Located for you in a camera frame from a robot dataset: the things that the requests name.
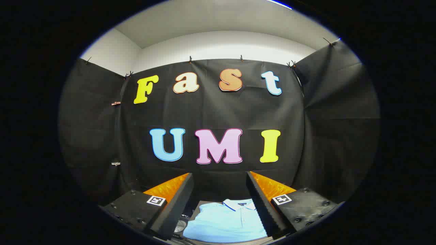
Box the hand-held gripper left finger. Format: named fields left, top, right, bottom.
left=99, top=173, right=195, bottom=241

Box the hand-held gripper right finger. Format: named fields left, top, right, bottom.
left=246, top=171, right=338, bottom=240

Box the light blue polo shirt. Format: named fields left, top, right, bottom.
left=183, top=199, right=268, bottom=243

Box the dark grey washing machine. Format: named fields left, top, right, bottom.
left=172, top=213, right=193, bottom=239

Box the black backdrop cloth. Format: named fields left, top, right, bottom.
left=58, top=38, right=381, bottom=211

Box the grey table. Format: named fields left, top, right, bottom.
left=187, top=200, right=225, bottom=222

